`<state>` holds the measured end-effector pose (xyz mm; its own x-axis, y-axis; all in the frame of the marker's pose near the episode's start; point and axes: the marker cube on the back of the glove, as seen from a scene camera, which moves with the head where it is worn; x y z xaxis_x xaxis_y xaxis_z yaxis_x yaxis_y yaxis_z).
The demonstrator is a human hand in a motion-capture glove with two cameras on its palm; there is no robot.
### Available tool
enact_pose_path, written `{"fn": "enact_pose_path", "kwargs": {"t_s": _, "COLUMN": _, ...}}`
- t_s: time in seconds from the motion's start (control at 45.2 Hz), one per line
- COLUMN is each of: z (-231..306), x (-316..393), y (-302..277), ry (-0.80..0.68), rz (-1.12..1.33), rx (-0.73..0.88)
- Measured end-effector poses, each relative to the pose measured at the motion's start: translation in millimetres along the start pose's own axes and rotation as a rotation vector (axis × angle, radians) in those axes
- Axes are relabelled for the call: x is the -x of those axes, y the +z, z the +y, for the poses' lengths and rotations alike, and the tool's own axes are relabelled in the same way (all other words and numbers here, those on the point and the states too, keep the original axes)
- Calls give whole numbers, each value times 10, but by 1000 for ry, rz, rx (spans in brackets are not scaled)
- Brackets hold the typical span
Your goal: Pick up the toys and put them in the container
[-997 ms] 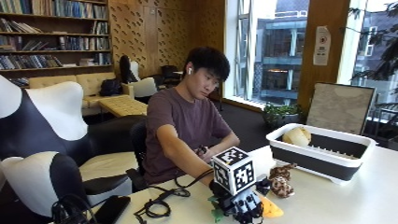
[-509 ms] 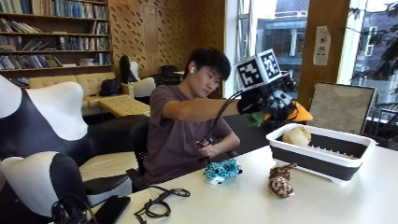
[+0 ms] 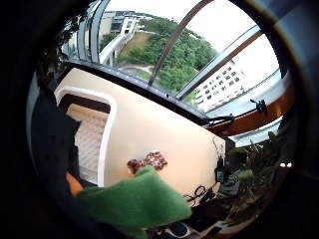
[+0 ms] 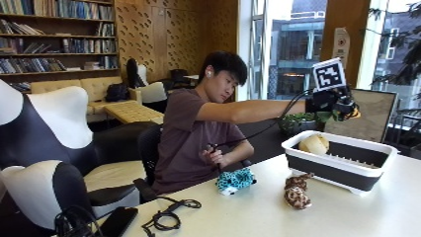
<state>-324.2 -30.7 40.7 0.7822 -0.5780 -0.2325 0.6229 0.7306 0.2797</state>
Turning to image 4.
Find large black and white armchair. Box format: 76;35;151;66
0;78;159;174

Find black office chair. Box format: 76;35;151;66
132;123;164;202

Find row of books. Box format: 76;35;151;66
0;0;116;22
0;55;120;75
0;19;117;38
0;37;119;55

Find black glove cable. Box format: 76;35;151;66
207;88;316;175

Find wooden bookshelf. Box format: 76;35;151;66
0;0;121;94

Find small black chair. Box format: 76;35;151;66
168;68;193;89

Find beige board with dark frame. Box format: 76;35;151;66
323;88;398;144

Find black smartphone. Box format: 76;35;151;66
96;205;140;237

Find white and grey collapsible tub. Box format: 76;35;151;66
280;129;400;196

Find brown spotted soft toy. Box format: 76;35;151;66
281;172;316;211

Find beige soft toy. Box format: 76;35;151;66
297;132;331;156

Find black and white lounge chair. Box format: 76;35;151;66
125;57;169;114

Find tree with dark leaves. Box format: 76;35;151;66
368;2;421;87

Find black backpack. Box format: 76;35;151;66
104;82;132;103

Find person in maroon shirt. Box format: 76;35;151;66
151;50;364;196

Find teal spotted soft toy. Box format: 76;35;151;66
215;166;260;197

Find green potted plant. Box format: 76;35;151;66
276;111;333;136

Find beige tufted sofa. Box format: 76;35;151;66
29;75;145;124

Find beige tufted ottoman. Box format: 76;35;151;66
103;100;165;125

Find white paper sign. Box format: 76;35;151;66
332;27;353;69

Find black coiled cable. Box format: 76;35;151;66
140;197;204;237

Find black tangled cables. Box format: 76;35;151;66
52;204;105;237

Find white cube with black markers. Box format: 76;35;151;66
311;57;349;93

